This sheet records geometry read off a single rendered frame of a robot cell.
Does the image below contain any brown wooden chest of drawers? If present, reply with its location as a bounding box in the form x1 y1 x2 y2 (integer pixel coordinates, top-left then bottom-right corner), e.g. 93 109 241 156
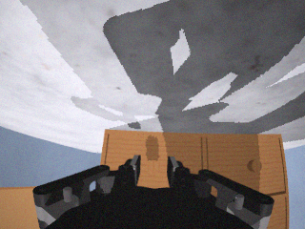
100 130 289 229

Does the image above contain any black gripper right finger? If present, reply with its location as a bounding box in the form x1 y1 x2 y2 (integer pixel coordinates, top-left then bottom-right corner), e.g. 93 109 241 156
167 156 275 229

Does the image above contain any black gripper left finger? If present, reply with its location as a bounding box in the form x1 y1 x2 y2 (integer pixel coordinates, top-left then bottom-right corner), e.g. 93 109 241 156
32 155 141 229

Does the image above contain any orange wooden drawer front with round knob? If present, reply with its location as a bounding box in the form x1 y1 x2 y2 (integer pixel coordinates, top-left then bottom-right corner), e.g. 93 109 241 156
106 134 202 189
206 137 285 195
267 198 286 229

